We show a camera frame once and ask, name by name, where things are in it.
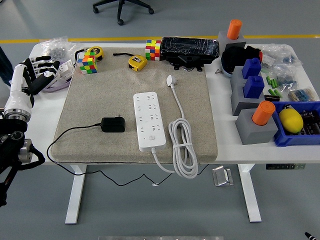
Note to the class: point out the blue block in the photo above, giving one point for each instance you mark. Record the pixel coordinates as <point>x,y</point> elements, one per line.
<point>251,68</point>
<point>253,87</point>

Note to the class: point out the clear bag of blue parts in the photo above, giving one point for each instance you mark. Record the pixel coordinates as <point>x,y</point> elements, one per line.
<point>287,80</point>

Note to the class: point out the orange cylinder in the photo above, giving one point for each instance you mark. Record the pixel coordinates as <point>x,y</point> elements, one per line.
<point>234,28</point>
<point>262,113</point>

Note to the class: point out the black table control panel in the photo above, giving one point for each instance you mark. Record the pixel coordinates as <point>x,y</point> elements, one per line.
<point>285,166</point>

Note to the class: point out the green battery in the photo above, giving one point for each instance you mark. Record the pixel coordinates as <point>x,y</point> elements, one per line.
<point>276,83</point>
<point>268,80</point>
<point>278,93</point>
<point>272,83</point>
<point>272,91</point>

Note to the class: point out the grey stepped block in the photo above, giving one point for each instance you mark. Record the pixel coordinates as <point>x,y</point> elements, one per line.
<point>237,100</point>

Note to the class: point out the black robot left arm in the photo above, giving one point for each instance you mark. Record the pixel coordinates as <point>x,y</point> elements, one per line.
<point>10,152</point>

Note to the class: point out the clear bag of resistors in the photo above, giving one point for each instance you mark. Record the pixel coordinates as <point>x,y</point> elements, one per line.
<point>301,95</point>

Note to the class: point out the yellow black tape measure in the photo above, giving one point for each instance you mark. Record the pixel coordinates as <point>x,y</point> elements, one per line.
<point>97,51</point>

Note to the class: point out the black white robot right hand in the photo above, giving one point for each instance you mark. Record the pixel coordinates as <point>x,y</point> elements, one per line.
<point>310,236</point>

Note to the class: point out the multicoloured puzzle cube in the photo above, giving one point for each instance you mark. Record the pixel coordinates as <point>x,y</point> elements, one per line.
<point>153,51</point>
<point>87,66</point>

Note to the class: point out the clear bag of screws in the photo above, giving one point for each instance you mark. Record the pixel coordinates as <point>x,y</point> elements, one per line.
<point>55,48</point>

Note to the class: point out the purple tray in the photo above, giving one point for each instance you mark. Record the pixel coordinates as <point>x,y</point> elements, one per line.
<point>56,88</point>

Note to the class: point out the black office chair base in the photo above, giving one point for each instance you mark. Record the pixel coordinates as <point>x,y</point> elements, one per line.
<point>120,10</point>

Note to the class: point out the grey-brown mat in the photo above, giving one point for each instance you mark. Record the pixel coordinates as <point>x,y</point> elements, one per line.
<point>100,95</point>

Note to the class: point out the silver metal bracket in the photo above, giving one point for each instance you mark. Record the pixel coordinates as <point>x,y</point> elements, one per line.
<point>221,176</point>

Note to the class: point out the white table leg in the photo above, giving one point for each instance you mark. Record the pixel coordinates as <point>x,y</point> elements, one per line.
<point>252,200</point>
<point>75,200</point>

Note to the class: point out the yellow lemon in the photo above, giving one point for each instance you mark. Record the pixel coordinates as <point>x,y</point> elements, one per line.
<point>291,120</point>

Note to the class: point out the small red block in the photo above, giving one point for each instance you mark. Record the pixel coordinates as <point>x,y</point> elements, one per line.
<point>260,56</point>

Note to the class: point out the black electronic components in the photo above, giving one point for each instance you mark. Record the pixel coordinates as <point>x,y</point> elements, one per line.
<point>311,125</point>

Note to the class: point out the clear bag of white parts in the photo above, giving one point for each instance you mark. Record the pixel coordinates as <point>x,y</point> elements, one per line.
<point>275,53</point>

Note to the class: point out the black cloth bundle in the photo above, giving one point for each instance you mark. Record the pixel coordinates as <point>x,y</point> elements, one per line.
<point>232,57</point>

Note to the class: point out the small black chip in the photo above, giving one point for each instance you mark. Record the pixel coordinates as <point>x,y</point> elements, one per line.
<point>270,98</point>

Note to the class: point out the light blue dish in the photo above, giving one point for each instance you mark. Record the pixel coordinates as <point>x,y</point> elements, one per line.
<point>226,72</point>

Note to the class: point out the small metal screw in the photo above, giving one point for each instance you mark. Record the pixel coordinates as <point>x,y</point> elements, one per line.
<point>218,71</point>

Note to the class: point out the white wall socket panel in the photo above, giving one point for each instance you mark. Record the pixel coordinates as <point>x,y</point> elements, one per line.
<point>66,71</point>

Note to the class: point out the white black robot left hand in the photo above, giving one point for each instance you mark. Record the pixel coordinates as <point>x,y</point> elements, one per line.
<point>18,82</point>

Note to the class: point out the blue plastic bin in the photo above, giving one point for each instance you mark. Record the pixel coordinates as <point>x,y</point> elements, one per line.
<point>295,140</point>

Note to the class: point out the black plastic-wrapped device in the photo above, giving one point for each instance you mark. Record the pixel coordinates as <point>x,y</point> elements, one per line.
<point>187,47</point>

